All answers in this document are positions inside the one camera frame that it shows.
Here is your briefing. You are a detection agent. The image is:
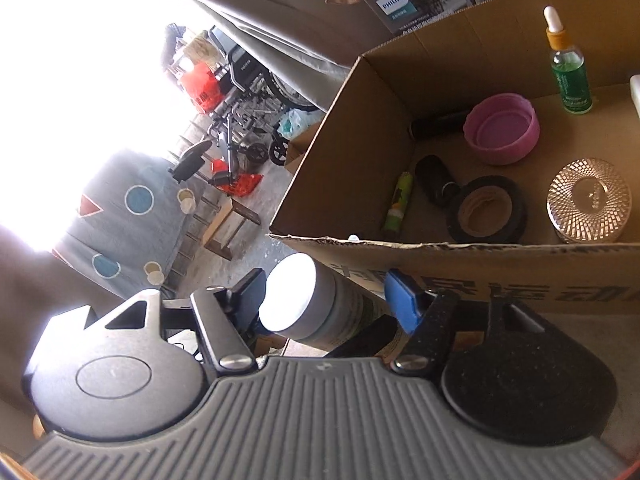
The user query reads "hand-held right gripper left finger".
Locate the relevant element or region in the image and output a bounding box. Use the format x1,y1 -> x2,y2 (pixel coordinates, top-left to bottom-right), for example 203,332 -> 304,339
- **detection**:
101,267 -> 266,376

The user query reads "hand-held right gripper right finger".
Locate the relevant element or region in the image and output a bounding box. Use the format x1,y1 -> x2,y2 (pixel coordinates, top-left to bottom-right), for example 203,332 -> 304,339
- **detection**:
385,269 -> 547,375

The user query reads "white bottle with green label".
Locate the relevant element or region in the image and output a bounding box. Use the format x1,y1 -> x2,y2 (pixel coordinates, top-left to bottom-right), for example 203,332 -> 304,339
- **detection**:
257,252 -> 398,351

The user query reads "green printed tube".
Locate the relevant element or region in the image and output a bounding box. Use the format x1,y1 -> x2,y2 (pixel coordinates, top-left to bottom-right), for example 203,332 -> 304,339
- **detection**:
382,171 -> 415,233

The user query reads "black key fob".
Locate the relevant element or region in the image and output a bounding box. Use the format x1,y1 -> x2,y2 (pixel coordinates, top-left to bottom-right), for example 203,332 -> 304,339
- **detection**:
415,154 -> 460,207

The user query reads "black tape roll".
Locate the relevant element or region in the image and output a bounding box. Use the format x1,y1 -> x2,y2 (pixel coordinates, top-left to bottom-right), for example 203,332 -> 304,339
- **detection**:
446,175 -> 528,245

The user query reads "large brown cardboard box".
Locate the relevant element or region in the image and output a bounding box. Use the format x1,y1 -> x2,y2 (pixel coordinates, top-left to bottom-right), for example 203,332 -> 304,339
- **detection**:
267,0 -> 640,346

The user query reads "black rectangular device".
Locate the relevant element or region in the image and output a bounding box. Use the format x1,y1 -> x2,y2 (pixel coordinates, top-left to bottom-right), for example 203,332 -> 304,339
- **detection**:
409,107 -> 473,140

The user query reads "pink plastic bowl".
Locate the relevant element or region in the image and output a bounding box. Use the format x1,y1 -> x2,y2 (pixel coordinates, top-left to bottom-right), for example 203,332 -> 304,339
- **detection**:
462,92 -> 542,167

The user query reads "jar with gold patterned lid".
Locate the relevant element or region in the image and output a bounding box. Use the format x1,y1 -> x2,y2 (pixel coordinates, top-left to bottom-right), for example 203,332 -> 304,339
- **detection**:
546,156 -> 635,245

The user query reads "green dropper bottle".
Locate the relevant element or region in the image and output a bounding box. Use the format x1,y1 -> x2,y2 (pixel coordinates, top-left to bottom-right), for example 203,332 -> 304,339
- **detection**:
542,5 -> 593,116

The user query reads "wooden stool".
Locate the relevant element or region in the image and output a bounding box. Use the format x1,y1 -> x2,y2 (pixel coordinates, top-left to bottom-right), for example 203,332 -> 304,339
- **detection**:
202,195 -> 263,261

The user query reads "red plastic bag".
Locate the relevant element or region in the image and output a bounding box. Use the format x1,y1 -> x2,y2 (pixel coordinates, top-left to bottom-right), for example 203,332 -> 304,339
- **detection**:
210,159 -> 264,197

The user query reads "grey blanket with circles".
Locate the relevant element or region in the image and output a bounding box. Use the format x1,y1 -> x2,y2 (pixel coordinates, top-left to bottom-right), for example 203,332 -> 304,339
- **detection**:
50,152 -> 221,306

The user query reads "black padded seat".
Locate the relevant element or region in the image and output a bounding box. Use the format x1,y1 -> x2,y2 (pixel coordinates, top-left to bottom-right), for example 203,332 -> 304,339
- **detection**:
170,140 -> 213,181

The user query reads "small cardboard box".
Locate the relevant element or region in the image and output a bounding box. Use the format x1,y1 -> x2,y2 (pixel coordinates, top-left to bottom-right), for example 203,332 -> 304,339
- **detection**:
284,120 -> 323,168

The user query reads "white green plastic bag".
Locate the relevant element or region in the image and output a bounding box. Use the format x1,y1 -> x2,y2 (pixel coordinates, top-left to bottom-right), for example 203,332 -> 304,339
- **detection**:
277,109 -> 323,141

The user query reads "orange red bag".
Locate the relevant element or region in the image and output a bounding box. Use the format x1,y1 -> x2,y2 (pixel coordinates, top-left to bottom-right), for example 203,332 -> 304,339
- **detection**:
179,60 -> 223,113

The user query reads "wheelchair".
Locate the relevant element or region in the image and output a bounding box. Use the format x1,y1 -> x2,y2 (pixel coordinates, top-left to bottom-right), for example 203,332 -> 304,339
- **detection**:
162,22 -> 321,166

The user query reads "grey curtain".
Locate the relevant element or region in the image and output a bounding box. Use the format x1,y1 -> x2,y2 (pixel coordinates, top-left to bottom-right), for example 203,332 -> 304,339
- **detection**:
55,0 -> 396,113

